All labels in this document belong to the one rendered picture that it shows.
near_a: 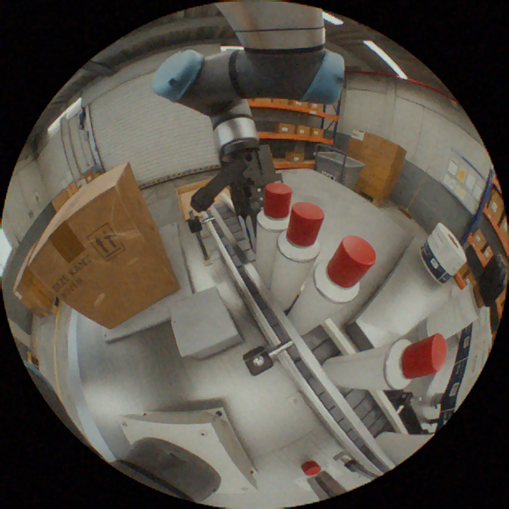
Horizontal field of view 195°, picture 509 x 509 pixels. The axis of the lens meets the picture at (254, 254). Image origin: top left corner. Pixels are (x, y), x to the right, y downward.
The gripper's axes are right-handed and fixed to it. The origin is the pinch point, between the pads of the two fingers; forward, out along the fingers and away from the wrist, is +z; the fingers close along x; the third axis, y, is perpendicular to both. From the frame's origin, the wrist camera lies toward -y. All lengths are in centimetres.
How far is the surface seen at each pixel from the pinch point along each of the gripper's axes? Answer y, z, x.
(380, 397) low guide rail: 3.8, 20.0, -30.9
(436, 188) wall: 454, 9, -33
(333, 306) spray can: -0.8, 0.0, -19.2
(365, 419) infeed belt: 0.7, 25.0, -32.6
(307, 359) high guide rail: -3.8, 7.6, -18.8
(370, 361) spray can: -0.2, 5.0, -24.8
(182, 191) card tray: -10, -24, 60
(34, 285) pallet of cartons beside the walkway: -285, -32, 124
